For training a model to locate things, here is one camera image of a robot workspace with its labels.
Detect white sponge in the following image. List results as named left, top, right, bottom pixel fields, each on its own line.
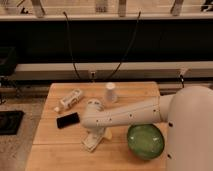
left=82, top=132, right=103, bottom=152

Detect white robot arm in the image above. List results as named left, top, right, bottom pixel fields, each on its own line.
left=81, top=86, right=213, bottom=171

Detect green ceramic bowl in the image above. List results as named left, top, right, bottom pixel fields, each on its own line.
left=127, top=124, right=165, bottom=160

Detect white paper cup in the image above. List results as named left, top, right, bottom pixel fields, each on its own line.
left=104, top=82, right=117, bottom=103

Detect black smartphone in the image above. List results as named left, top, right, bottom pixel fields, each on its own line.
left=56, top=113, right=80, bottom=129

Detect black floor mat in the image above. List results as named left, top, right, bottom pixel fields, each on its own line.
left=0, top=110, right=24, bottom=135

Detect dark chair at left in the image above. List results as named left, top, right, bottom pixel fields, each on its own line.
left=0, top=46, right=18, bottom=104

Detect white wall power outlet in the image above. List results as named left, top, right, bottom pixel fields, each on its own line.
left=88, top=70, right=96, bottom=80

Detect right wall outlet with plug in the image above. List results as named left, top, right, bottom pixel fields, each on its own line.
left=179, top=68, right=188, bottom=88

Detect left black hanging cable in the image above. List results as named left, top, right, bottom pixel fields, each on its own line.
left=62, top=11, right=82, bottom=81

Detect black hanging cable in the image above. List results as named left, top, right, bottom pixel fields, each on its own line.
left=62, top=11, right=82, bottom=81
left=103, top=11, right=142, bottom=82

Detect right black hanging cable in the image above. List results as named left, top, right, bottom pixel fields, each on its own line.
left=103, top=11, right=142, bottom=82

